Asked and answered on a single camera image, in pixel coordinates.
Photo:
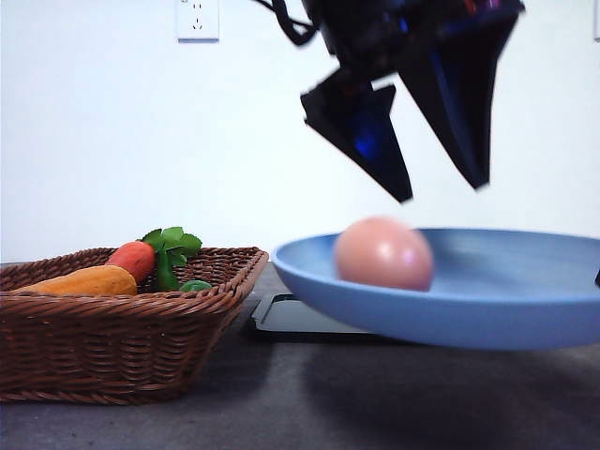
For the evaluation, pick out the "brown wicker basket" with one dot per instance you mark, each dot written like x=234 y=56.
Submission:
x=128 y=349

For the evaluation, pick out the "black tray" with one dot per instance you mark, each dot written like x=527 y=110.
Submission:
x=287 y=315

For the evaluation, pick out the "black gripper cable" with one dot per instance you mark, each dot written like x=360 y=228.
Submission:
x=288 y=24

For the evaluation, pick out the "white wall socket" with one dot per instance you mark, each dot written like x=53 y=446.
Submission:
x=197 y=21

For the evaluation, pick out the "green toy lime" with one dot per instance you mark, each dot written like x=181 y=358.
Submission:
x=194 y=285

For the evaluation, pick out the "yellow toy vegetable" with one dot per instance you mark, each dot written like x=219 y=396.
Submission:
x=104 y=279

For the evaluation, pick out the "orange toy carrot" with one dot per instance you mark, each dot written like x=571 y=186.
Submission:
x=138 y=258

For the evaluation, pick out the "brown egg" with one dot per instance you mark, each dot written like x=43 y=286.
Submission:
x=384 y=251

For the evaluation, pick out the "green leafy toy vegetable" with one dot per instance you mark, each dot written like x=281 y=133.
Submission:
x=172 y=246

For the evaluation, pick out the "blue plate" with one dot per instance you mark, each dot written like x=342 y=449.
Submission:
x=490 y=289

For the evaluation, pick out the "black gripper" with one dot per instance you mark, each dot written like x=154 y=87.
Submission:
x=447 y=51

